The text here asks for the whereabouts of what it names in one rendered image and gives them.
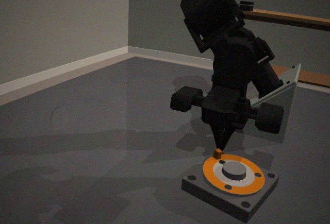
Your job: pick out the orange round plate with tab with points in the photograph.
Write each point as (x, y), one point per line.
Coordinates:
(250, 185)

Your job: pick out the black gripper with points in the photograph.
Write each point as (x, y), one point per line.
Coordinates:
(268, 117)

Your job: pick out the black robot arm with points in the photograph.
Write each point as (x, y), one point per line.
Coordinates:
(236, 55)

